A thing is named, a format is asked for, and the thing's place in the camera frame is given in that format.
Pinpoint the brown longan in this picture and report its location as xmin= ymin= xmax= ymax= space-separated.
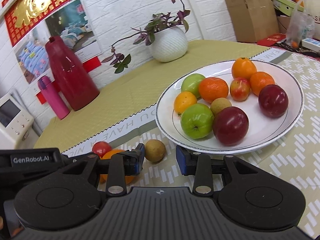
xmin=210 ymin=98 xmax=232 ymax=116
xmin=145 ymin=139 xmax=166 ymax=163

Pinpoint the green apple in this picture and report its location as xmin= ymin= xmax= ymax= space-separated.
xmin=181 ymin=73 xmax=205 ymax=99
xmin=180 ymin=103 xmax=214 ymax=139

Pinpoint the dark red plum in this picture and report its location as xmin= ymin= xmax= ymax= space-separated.
xmin=258 ymin=85 xmax=289 ymax=118
xmin=213 ymin=106 xmax=249 ymax=146

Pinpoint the bumpy mandarin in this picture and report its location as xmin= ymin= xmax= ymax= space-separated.
xmin=199 ymin=77 xmax=229 ymax=103

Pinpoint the red-yellow peach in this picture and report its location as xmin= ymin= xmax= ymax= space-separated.
xmin=229 ymin=77 xmax=251 ymax=101

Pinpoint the small orange behind pile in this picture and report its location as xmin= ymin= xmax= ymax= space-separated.
xmin=99 ymin=148 xmax=135 ymax=185

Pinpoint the small red fruit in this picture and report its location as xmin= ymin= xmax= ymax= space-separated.
xmin=92 ymin=141 xmax=112 ymax=158

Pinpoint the white countertop appliance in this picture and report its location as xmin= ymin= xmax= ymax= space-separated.
xmin=0 ymin=93 xmax=39 ymax=150

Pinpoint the small yellow-orange citrus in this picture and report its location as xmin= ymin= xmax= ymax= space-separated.
xmin=174 ymin=92 xmax=197 ymax=116

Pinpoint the green apple on plate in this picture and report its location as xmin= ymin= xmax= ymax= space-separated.
xmin=181 ymin=73 xmax=205 ymax=99

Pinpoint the white ceramic plate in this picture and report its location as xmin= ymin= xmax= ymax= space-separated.
xmin=154 ymin=59 xmax=305 ymax=155

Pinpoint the pink water bottle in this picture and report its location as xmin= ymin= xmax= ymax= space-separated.
xmin=37 ymin=75 xmax=70 ymax=120

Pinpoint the red thermos jug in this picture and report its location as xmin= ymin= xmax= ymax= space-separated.
xmin=45 ymin=36 xmax=100 ymax=111

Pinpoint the small mandarin on plate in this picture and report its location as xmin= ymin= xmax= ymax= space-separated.
xmin=249 ymin=72 xmax=275 ymax=96

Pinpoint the tall orange on plate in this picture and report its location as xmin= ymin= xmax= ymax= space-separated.
xmin=232 ymin=57 xmax=257 ymax=80

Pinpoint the white ribbed plant pot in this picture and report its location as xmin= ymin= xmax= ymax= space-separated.
xmin=149 ymin=27 xmax=188 ymax=62

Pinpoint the purple trailing plant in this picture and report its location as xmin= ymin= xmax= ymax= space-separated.
xmin=102 ymin=0 xmax=191 ymax=74

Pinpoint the red envelope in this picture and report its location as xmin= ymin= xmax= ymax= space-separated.
xmin=257 ymin=33 xmax=286 ymax=47

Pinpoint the cardboard box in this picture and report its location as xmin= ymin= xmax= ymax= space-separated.
xmin=225 ymin=0 xmax=279 ymax=43

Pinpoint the bedding poster calendar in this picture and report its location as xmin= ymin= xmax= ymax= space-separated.
xmin=1 ymin=0 xmax=101 ymax=103

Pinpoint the clear plastic bag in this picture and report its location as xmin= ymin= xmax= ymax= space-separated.
xmin=286 ymin=0 xmax=315 ymax=49

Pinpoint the beige tote bag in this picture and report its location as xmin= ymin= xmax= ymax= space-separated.
xmin=304 ymin=0 xmax=320 ymax=40

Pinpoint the green box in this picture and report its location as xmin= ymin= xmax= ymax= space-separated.
xmin=272 ymin=0 xmax=297 ymax=17

